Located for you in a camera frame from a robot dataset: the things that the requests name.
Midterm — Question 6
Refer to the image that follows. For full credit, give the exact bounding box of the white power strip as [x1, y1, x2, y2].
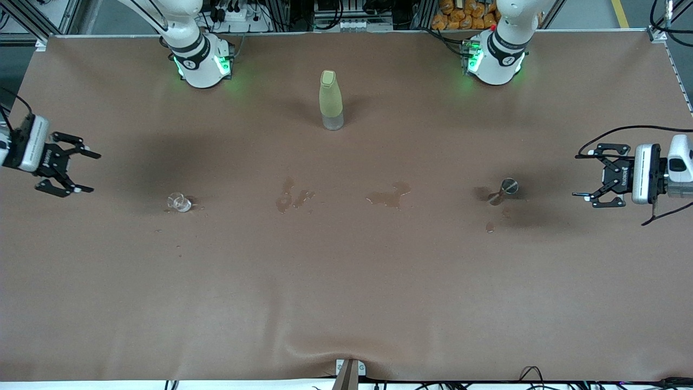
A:
[211, 4, 271, 25]

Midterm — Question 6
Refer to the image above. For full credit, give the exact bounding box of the looped black cable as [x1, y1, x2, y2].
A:
[517, 366, 545, 388]

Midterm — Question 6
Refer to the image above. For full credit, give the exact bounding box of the orange snack bag pile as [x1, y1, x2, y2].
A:
[432, 0, 542, 30]

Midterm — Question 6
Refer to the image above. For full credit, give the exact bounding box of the steel jigger cup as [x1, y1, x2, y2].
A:
[487, 178, 519, 206]

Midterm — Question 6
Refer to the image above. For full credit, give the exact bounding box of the long white socket strip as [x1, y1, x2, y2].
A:
[313, 19, 394, 32]

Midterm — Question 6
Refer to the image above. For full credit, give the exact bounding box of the yellow-green bottle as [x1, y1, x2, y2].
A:
[319, 69, 345, 131]

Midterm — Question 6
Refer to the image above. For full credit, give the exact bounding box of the metal table edge clamp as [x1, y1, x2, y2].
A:
[331, 359, 366, 390]

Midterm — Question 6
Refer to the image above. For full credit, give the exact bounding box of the black electronics rack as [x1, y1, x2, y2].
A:
[273, 0, 431, 30]

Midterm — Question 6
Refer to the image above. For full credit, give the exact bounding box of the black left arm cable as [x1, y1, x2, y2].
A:
[575, 0, 693, 225]

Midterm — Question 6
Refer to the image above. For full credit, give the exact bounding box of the clear glass measuring beaker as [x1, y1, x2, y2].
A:
[167, 192, 193, 213]

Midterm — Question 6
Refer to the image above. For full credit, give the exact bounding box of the aluminium frame profile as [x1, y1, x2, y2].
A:
[647, 0, 693, 43]
[0, 0, 82, 52]

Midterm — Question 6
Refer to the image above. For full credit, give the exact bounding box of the brown table cloth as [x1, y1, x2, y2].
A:
[0, 30, 693, 382]

